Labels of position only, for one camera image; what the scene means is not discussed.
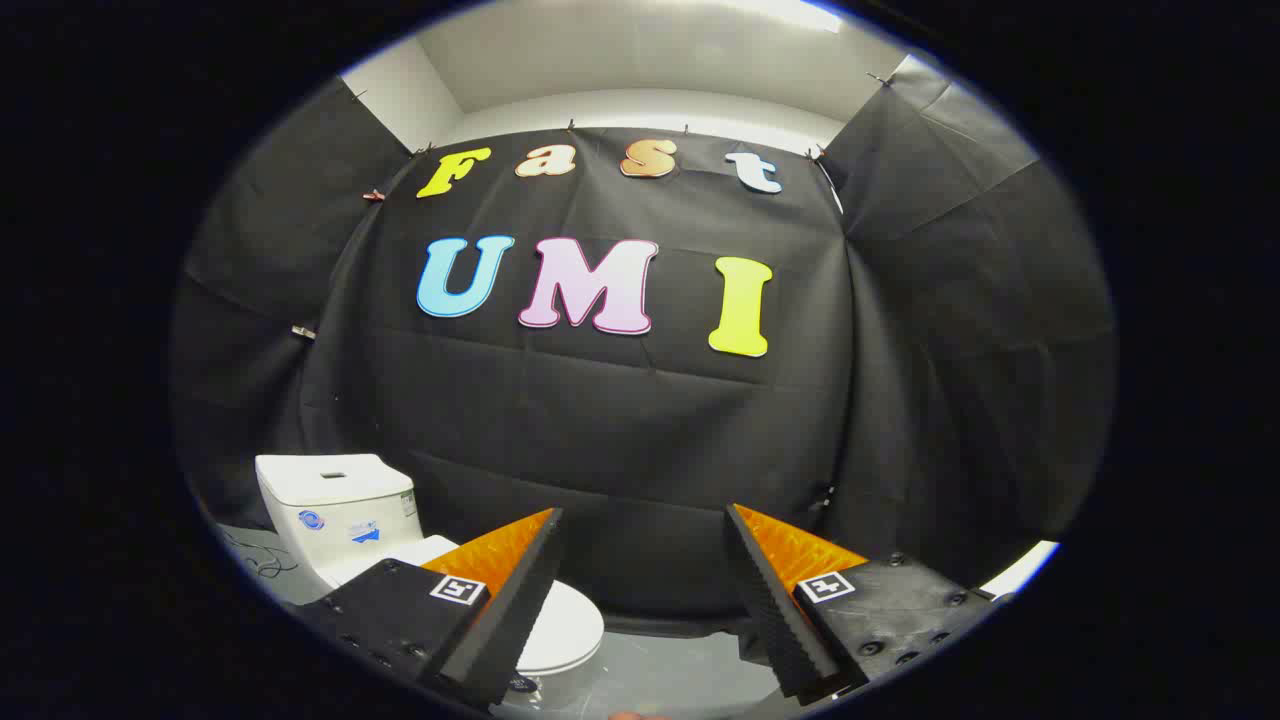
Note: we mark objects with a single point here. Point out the black backdrop cloth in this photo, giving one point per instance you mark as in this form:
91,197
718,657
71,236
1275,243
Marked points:
620,430

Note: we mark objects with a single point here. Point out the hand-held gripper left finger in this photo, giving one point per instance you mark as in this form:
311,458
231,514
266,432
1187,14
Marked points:
520,610

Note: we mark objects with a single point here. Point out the white ceramic toilet body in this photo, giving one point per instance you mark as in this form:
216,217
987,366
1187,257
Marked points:
330,500

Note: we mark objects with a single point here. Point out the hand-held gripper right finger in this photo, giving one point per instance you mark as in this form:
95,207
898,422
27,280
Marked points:
775,620

